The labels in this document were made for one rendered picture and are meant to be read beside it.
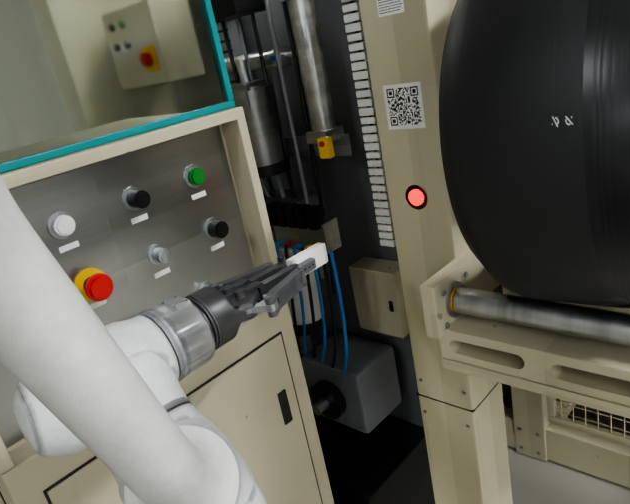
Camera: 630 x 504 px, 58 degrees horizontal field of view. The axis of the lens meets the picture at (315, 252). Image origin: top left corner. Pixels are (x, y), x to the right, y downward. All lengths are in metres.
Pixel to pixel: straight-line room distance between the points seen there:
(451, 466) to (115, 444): 1.00
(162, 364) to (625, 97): 0.55
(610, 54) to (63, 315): 0.56
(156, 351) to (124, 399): 0.24
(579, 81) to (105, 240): 0.68
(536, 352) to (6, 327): 0.74
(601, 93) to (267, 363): 0.73
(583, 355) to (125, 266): 0.70
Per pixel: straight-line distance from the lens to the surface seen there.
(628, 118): 0.67
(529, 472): 1.99
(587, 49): 0.69
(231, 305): 0.70
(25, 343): 0.36
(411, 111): 0.99
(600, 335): 0.89
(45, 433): 0.61
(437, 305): 0.95
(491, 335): 0.96
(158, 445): 0.44
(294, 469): 1.25
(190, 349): 0.66
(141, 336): 0.64
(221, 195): 1.04
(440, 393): 1.22
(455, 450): 1.30
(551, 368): 0.93
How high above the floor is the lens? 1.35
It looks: 20 degrees down
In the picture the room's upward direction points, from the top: 12 degrees counter-clockwise
